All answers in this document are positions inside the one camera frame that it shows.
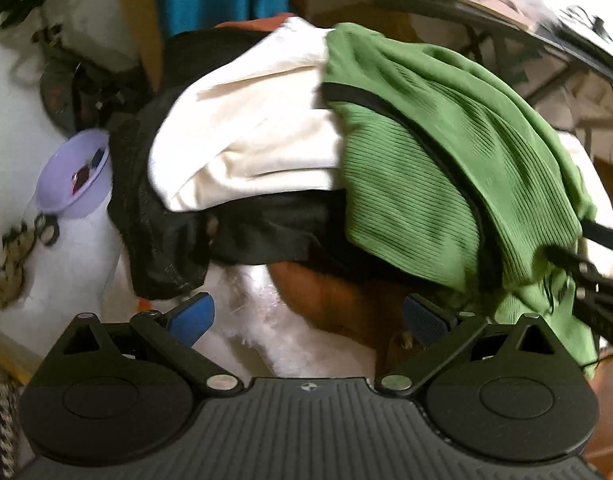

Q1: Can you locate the green ribbed knit sweater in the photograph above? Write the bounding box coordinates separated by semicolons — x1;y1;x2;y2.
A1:
321;23;597;363

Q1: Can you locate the black garment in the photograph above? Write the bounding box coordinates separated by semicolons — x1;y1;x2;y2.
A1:
108;27;346;300

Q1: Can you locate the purple plastic bowl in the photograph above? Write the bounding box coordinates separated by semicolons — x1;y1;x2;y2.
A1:
34;129;112;219

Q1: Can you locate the dark desk with clutter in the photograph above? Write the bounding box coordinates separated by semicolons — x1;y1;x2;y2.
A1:
367;0;613;105

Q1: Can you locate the cream white garment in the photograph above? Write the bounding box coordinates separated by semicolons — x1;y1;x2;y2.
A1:
148;18;343;211

